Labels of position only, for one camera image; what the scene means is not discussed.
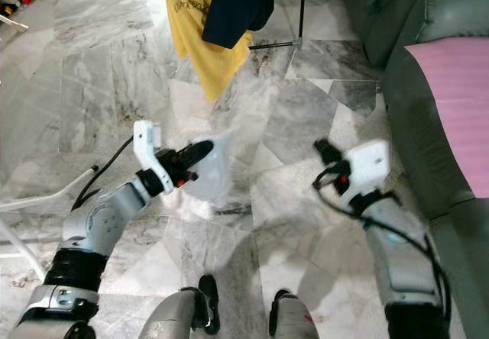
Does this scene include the robot left leg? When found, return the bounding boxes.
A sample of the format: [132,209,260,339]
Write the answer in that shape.
[138,274,221,339]

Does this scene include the beige plastic high chair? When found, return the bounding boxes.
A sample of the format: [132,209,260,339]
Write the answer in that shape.
[0,13,29,32]

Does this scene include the pink blanket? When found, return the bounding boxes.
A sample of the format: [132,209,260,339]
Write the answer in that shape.
[405,36,489,199]

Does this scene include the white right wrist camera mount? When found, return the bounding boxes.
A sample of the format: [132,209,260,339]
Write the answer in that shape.
[340,139,392,206]

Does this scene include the navy garment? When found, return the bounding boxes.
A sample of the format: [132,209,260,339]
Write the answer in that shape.
[201,0,276,50]

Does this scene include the yellow shirt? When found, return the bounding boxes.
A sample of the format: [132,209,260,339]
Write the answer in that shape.
[162,0,253,103]

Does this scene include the leather sofa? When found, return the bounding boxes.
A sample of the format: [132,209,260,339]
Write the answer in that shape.
[332,0,489,339]

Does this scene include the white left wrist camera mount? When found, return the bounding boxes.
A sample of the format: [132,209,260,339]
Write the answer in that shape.
[133,120,175,196]

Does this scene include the pale blue folding table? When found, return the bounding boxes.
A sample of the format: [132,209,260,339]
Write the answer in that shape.
[0,166,99,279]

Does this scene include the thin white garment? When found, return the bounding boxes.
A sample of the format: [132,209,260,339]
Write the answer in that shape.
[183,129,236,219]

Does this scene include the robot right leg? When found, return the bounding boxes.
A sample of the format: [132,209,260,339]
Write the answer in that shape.
[269,289,320,339]

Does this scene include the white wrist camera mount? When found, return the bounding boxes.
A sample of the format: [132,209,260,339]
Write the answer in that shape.
[133,120,175,196]
[340,139,392,206]

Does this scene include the robot leg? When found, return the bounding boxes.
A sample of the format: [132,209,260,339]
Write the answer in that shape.
[269,289,320,339]
[138,274,221,339]

